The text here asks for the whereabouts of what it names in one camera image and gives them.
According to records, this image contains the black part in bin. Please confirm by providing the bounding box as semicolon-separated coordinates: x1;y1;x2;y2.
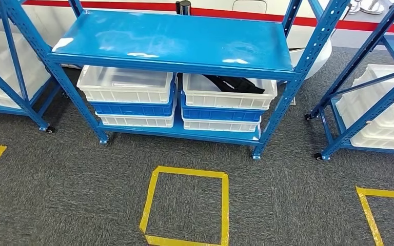
202;74;266;95

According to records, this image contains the blue metal shelf rack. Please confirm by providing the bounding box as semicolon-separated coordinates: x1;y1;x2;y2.
0;0;350;160
0;0;62;134
304;0;394;161

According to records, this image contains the white car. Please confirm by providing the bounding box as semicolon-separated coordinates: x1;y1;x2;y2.
0;0;394;80

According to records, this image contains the white wheeled stand base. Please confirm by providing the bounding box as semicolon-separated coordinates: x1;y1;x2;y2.
348;0;387;15

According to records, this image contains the black barrier post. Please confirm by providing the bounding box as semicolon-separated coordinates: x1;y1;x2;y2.
175;0;192;16

